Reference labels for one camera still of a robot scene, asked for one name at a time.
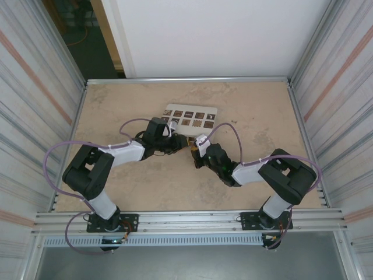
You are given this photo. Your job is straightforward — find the white box with brown tiles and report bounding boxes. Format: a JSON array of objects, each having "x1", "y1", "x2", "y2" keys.
[{"x1": 161, "y1": 103, "x2": 219, "y2": 144}]

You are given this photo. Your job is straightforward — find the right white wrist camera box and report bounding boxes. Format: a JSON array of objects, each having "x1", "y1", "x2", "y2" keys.
[{"x1": 194, "y1": 134, "x2": 210, "y2": 148}]

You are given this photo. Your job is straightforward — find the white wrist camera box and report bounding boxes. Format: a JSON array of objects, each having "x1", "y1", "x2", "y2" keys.
[
  {"x1": 194, "y1": 134, "x2": 210, "y2": 148},
  {"x1": 164, "y1": 121, "x2": 177, "y2": 138}
]

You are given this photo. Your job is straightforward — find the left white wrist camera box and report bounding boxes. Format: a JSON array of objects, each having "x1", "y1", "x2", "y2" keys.
[{"x1": 164, "y1": 121, "x2": 177, "y2": 138}]

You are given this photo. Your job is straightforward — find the wide aluminium mounting rail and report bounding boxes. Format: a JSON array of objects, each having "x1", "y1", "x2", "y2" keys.
[{"x1": 31, "y1": 208, "x2": 349, "y2": 237}]

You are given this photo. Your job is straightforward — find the aluminium table edge rail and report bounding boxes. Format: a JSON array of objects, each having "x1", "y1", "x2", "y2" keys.
[{"x1": 86, "y1": 76, "x2": 293, "y2": 86}]

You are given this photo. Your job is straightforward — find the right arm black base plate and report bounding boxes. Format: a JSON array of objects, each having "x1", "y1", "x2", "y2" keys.
[{"x1": 240, "y1": 211, "x2": 293, "y2": 231}]

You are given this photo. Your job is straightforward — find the aluminium table side rail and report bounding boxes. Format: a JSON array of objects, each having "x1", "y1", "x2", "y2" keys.
[
  {"x1": 51, "y1": 83, "x2": 89, "y2": 212},
  {"x1": 286, "y1": 81, "x2": 333, "y2": 208}
]

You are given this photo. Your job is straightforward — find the grey slotted cable duct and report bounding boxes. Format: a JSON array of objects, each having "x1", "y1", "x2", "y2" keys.
[{"x1": 42, "y1": 235, "x2": 265, "y2": 247}]

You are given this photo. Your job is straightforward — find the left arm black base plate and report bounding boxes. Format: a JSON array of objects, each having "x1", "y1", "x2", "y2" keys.
[{"x1": 86, "y1": 213, "x2": 139, "y2": 233}]

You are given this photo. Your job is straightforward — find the red orange base wires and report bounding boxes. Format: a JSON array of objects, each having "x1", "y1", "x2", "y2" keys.
[
  {"x1": 121, "y1": 220, "x2": 132, "y2": 243},
  {"x1": 263, "y1": 223, "x2": 285, "y2": 243}
]

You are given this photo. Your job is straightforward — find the wooden door frame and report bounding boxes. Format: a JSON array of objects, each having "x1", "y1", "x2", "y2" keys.
[{"x1": 91, "y1": 0, "x2": 126, "y2": 71}]

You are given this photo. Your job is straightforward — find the orange cable on floor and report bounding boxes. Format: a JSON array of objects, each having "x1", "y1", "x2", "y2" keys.
[{"x1": 68, "y1": 25, "x2": 89, "y2": 48}]

